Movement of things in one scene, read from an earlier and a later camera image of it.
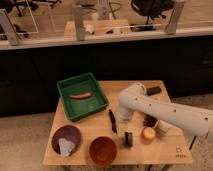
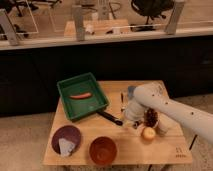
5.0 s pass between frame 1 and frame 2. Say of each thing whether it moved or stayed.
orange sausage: stayed
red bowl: stayed
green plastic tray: stayed
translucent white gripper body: moved
